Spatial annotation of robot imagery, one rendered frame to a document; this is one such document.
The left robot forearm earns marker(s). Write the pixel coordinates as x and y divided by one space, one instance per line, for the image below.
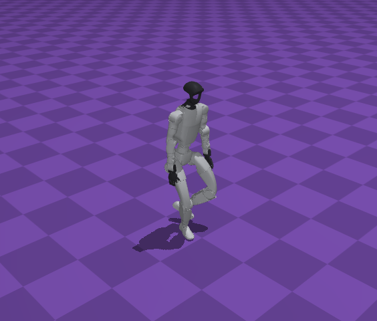
205 143

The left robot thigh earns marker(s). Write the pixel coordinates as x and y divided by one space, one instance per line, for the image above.
205 172

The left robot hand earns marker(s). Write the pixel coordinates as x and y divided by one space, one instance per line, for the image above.
208 158

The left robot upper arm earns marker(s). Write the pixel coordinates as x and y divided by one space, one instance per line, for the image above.
204 129

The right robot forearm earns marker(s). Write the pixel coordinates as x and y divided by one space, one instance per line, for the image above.
170 154

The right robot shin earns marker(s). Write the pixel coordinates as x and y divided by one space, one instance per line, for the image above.
185 215

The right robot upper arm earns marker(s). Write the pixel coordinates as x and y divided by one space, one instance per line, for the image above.
174 120

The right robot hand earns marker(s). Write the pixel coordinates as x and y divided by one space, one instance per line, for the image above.
173 176

